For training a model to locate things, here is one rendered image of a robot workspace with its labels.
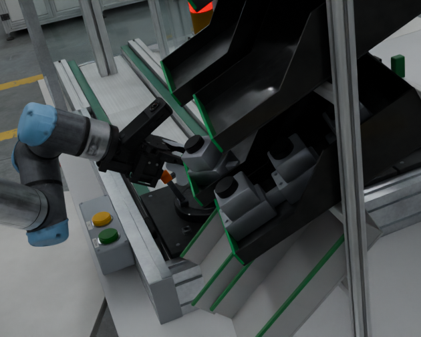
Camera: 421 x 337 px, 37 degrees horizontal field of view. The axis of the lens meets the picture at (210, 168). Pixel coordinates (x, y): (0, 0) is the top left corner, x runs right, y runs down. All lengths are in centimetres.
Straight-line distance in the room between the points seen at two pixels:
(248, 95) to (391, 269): 61
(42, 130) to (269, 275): 46
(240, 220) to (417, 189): 61
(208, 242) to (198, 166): 23
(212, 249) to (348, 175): 44
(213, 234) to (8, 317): 50
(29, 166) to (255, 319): 51
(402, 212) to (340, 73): 72
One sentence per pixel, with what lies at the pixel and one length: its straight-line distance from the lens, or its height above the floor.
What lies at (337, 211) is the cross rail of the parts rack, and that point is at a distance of 77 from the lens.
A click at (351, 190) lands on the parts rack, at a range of 71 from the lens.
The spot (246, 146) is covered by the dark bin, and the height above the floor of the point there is 123.
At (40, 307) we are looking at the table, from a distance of 135.
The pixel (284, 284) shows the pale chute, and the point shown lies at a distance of 91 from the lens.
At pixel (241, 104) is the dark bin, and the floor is 137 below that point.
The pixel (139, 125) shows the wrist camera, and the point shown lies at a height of 119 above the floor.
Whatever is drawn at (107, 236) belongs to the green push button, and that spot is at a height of 97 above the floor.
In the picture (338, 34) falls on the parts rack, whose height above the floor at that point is 147.
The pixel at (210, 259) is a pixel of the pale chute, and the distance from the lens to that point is 108.
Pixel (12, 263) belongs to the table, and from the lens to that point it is 151.
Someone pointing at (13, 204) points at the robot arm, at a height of 118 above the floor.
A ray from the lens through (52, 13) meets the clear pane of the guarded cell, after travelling 245.
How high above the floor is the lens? 168
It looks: 30 degrees down
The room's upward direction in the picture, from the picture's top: 11 degrees counter-clockwise
